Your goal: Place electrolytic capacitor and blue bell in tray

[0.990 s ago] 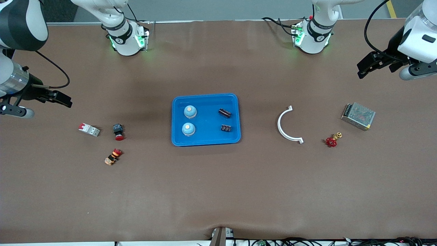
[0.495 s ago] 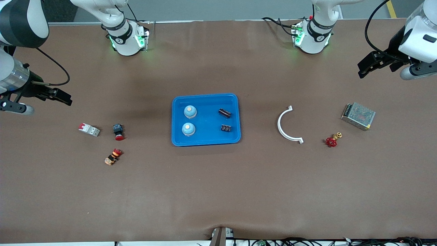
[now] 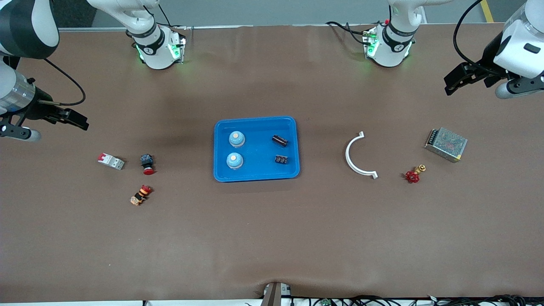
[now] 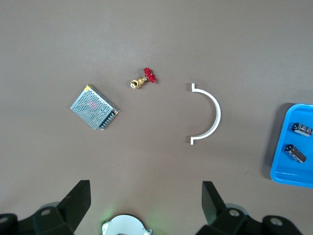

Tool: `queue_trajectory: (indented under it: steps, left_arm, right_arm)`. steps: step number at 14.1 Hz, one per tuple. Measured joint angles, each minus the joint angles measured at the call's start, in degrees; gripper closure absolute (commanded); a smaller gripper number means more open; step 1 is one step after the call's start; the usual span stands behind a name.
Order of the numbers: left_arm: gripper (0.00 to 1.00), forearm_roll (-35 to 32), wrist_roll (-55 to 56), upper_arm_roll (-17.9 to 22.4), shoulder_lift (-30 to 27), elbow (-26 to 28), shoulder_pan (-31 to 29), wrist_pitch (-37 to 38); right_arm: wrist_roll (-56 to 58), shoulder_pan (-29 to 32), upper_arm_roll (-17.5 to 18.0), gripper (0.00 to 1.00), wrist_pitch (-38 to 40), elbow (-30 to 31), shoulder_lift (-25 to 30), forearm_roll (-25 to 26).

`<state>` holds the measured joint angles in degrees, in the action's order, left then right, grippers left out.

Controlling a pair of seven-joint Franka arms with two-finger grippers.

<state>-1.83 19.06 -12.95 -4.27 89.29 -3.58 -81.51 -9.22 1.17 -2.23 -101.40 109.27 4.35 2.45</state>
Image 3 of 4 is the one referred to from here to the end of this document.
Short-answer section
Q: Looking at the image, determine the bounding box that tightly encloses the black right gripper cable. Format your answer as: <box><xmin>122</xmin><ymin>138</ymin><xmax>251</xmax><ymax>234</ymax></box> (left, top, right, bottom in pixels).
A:
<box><xmin>42</xmin><ymin>57</ymin><xmax>87</xmax><ymax>106</ymax></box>

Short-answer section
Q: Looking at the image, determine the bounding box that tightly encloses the red emergency stop button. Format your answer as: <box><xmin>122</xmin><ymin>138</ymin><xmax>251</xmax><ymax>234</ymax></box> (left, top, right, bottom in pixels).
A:
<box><xmin>140</xmin><ymin>154</ymin><xmax>156</xmax><ymax>176</ymax></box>

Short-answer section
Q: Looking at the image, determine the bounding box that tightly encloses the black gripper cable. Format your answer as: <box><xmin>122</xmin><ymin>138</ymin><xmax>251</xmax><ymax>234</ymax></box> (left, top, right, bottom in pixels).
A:
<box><xmin>453</xmin><ymin>0</ymin><xmax>487</xmax><ymax>65</ymax></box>
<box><xmin>42</xmin><ymin>57</ymin><xmax>87</xmax><ymax>106</ymax></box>

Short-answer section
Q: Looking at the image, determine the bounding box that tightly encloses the brown table mat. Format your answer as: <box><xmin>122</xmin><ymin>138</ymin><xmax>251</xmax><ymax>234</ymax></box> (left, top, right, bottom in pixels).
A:
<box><xmin>0</xmin><ymin>23</ymin><xmax>544</xmax><ymax>303</ymax></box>

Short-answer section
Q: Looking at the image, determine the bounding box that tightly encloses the white semicircular pipe clamp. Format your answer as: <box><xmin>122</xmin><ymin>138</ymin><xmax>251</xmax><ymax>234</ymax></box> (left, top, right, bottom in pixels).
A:
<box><xmin>345</xmin><ymin>131</ymin><xmax>378</xmax><ymax>180</ymax></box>

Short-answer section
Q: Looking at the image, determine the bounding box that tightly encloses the metal clamp bracket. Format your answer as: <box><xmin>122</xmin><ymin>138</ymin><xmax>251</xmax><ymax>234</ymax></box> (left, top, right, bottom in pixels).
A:
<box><xmin>260</xmin><ymin>281</ymin><xmax>293</xmax><ymax>306</ymax></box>

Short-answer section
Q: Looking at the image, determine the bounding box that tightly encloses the black base cable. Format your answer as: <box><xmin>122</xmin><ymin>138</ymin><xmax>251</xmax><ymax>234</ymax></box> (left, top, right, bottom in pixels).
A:
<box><xmin>326</xmin><ymin>20</ymin><xmax>371</xmax><ymax>47</ymax></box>

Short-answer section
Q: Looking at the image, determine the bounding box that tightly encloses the brass valve red handwheel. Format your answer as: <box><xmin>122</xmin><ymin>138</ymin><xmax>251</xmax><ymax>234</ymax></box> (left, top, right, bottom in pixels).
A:
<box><xmin>404</xmin><ymin>164</ymin><xmax>427</xmax><ymax>184</ymax></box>

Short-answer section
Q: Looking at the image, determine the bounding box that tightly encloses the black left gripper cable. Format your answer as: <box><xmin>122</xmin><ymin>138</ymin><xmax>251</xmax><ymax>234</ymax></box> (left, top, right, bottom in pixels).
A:
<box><xmin>453</xmin><ymin>0</ymin><xmax>487</xmax><ymax>65</ymax></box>

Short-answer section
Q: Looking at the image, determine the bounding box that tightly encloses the white red circuit breaker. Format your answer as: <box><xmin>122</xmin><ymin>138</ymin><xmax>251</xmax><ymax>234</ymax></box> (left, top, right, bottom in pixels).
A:
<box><xmin>98</xmin><ymin>153</ymin><xmax>125</xmax><ymax>170</ymax></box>

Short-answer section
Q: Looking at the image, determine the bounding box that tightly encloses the orange red push button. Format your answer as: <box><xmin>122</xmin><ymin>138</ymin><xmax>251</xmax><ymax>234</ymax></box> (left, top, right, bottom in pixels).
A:
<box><xmin>130</xmin><ymin>184</ymin><xmax>153</xmax><ymax>207</ymax></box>

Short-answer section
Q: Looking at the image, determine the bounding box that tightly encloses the blue plastic tray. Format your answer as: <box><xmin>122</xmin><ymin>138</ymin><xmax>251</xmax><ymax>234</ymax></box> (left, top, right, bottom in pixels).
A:
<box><xmin>213</xmin><ymin>116</ymin><xmax>300</xmax><ymax>183</ymax></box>

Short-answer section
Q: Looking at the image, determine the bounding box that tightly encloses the metal mesh power supply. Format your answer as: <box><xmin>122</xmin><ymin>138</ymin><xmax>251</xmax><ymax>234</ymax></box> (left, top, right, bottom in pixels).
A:
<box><xmin>424</xmin><ymin>127</ymin><xmax>468</xmax><ymax>164</ymax></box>

